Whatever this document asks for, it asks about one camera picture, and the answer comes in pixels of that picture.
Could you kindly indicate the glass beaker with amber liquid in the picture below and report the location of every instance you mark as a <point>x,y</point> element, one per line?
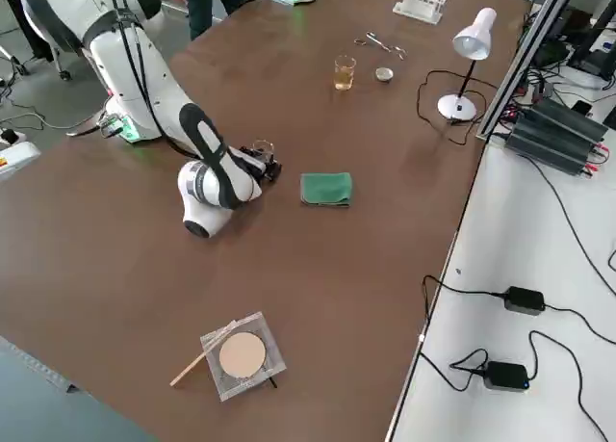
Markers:
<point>344,76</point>

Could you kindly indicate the wooden test tube clamp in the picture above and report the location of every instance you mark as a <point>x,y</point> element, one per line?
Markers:
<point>192,367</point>

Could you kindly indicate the green folded cloth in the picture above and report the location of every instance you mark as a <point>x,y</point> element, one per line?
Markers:
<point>327,189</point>

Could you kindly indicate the small white ceramic dish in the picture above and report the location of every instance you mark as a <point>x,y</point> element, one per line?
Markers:
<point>384,74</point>

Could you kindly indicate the small glass beaker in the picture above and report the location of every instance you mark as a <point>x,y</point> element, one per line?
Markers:
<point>262,148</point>

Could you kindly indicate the white test tube rack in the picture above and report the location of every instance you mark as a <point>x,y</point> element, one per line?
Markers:
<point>418,4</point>

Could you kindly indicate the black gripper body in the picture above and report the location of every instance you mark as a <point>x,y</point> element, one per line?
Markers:
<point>257,168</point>

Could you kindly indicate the black power adapter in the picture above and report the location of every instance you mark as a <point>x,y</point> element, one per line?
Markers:
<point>505,376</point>
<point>524,300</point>

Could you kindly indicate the aluminium frame post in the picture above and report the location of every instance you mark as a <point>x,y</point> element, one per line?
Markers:
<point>520,66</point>

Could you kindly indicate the white desk lamp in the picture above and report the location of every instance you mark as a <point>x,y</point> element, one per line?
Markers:
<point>474,40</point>

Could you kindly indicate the white power strip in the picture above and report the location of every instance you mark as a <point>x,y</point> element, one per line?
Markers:
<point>12,136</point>

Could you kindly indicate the person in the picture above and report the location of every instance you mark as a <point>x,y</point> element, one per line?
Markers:
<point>207,4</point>

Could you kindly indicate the metal crucible tongs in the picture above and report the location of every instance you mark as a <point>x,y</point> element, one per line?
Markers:
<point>382,44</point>

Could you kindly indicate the black ribbed power supply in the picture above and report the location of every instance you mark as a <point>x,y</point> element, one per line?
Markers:
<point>568,119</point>
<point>548,148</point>

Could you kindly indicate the white control box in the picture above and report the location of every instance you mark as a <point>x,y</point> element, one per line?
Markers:
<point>17,160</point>

